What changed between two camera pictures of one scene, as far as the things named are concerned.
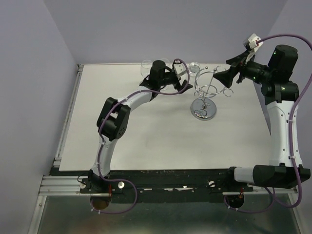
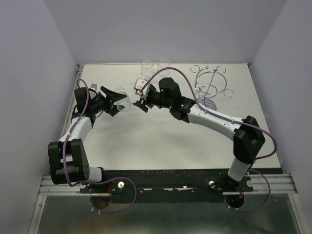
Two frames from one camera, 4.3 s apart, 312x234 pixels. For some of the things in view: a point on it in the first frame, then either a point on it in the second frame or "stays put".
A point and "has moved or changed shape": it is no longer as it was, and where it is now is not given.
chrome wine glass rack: (206, 88) stays put
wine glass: (194, 67) has moved or changed shape
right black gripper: (226, 77) to (142, 107)
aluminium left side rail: (58, 160) stays put
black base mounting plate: (157, 186) stays put
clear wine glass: (146, 67) stays put
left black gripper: (179, 87) to (113, 96)
